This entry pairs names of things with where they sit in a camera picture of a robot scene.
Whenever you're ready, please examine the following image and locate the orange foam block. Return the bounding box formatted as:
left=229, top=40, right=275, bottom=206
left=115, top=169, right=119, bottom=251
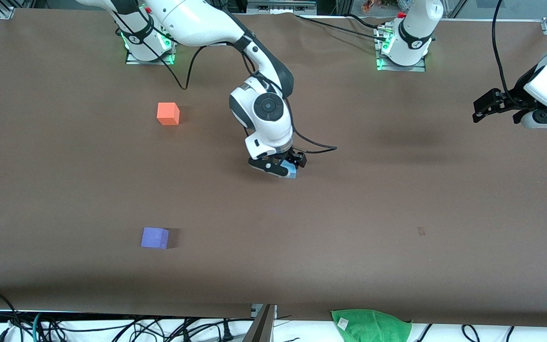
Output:
left=157, top=102, right=180, bottom=126

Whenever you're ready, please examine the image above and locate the purple foam block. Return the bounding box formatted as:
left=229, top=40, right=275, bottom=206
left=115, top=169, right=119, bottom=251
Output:
left=141, top=227, right=170, bottom=249

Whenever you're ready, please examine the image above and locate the brown table cover sheet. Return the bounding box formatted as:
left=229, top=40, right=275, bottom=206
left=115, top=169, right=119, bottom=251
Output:
left=0, top=7, right=547, bottom=328

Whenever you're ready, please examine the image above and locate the grey socket box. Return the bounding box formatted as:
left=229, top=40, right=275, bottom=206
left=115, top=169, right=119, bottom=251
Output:
left=247, top=0, right=317, bottom=15

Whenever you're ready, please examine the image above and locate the orange toy figure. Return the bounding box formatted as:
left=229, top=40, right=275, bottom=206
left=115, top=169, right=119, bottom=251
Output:
left=361, top=0, right=388, bottom=14

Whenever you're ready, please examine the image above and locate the green cloth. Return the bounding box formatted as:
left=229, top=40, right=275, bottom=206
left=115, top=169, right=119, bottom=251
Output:
left=331, top=309, right=413, bottom=342

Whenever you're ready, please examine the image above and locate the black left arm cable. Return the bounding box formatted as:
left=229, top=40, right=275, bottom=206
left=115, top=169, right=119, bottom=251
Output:
left=491, top=0, right=521, bottom=107

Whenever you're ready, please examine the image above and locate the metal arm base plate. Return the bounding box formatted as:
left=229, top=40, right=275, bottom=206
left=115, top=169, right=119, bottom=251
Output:
left=376, top=26, right=427, bottom=72
left=125, top=33, right=178, bottom=65

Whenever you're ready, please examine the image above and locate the long black table cable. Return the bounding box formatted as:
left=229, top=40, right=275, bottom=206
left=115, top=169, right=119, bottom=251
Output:
left=296, top=15, right=384, bottom=38

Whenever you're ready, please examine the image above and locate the short black table cable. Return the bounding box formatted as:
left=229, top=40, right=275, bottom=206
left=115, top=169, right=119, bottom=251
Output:
left=347, top=13, right=381, bottom=28

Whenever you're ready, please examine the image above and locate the aluminium profile post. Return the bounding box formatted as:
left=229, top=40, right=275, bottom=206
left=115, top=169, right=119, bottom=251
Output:
left=243, top=304, right=278, bottom=342

